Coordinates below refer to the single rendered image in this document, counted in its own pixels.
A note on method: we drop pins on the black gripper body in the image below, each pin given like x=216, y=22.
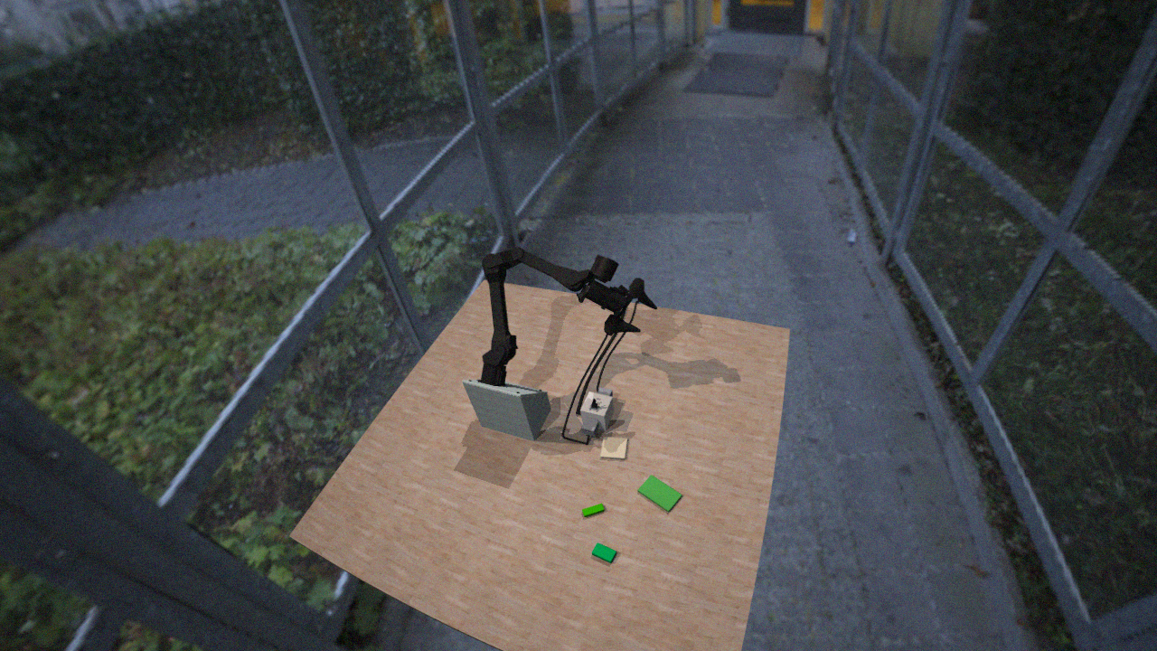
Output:
x=615, y=301

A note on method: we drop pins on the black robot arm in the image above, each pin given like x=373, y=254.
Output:
x=495, y=265

